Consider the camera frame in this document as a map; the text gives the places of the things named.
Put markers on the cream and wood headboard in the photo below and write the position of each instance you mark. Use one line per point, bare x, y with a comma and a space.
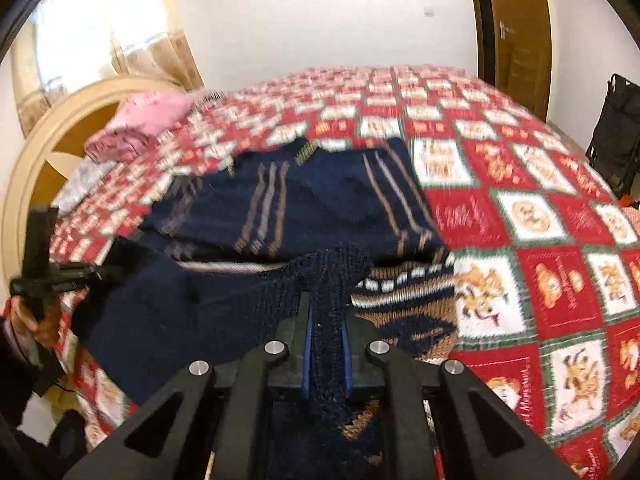
53, 150

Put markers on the black folded stroller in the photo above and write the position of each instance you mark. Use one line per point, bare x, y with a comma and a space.
614, 147

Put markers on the folded pink blanket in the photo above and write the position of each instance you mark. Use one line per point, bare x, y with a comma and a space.
137, 125

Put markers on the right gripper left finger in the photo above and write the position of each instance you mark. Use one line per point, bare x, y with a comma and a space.
210, 421

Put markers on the red checkered bear bedspread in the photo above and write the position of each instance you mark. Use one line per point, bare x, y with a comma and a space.
547, 263

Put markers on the beige patterned curtain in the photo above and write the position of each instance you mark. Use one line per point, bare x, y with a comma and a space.
65, 45

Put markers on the navy patterned knit sweater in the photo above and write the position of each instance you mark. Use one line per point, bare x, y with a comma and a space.
222, 259

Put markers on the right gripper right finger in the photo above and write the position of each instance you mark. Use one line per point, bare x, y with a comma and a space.
442, 421

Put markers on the person's left hand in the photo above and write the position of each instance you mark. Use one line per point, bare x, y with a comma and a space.
24, 326

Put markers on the brown wooden door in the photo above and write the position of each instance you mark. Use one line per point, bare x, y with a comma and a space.
514, 50

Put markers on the grey floral pillow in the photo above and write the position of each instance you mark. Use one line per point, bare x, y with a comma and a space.
82, 181

